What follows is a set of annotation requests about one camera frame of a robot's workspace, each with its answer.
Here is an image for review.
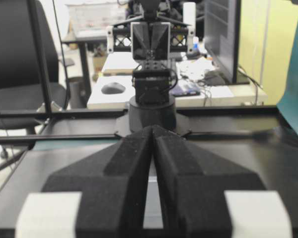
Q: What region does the black computer mouse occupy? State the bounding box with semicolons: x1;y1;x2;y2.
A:
101;82;126;95

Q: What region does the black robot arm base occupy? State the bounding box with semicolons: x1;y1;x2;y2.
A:
129;60;176;132

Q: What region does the white desk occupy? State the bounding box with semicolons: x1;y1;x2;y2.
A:
87;53;267;110

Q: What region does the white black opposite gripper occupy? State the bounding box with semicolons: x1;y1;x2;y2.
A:
106;21;195;60

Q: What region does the white cylinder bottle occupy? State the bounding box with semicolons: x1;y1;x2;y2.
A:
183;2;196;27

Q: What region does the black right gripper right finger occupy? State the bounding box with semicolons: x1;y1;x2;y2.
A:
152;126;293;238

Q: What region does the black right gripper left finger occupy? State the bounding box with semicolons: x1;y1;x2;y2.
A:
15;127;152;238

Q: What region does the black aluminium frame rail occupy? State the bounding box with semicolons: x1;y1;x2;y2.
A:
0;106;282;146

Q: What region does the black office chair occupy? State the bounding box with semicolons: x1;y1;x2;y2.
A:
0;0;67;134

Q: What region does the black computer monitor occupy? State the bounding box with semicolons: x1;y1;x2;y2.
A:
204;0;249;85

